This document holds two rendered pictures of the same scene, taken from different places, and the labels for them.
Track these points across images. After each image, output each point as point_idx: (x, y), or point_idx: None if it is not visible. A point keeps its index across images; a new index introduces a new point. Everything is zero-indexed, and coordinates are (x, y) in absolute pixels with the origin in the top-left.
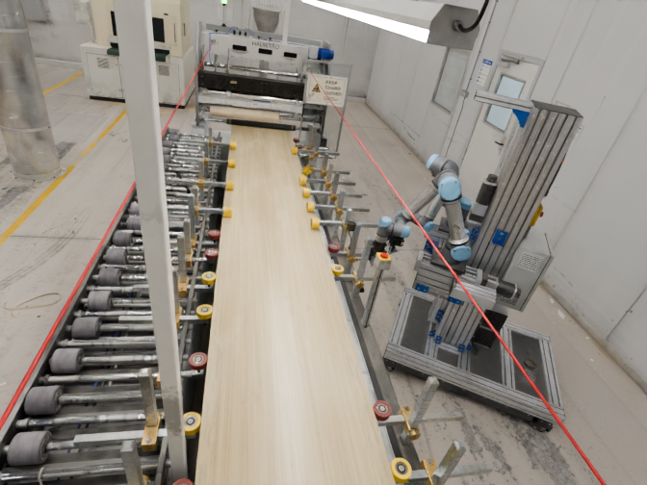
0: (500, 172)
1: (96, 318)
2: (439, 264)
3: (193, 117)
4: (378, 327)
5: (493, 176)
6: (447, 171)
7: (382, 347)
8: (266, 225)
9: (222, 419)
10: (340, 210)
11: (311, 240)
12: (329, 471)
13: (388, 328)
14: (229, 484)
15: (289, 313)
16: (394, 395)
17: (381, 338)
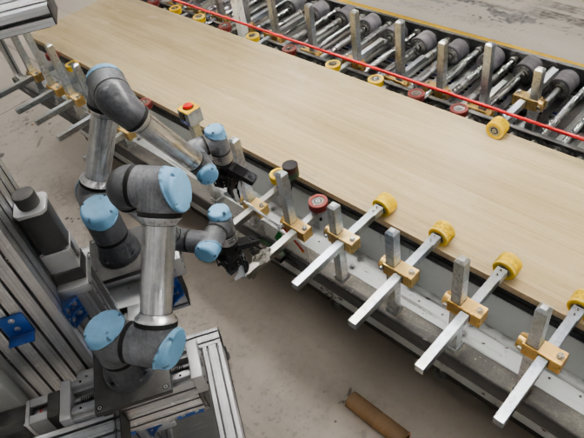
0: (2, 224)
1: (393, 29)
2: (133, 228)
3: None
4: (269, 424)
5: (23, 187)
6: (113, 77)
7: (242, 389)
8: (438, 162)
9: (237, 45)
10: (383, 255)
11: (357, 188)
12: (159, 66)
13: (254, 436)
14: (206, 37)
15: (269, 104)
16: (150, 164)
17: (253, 406)
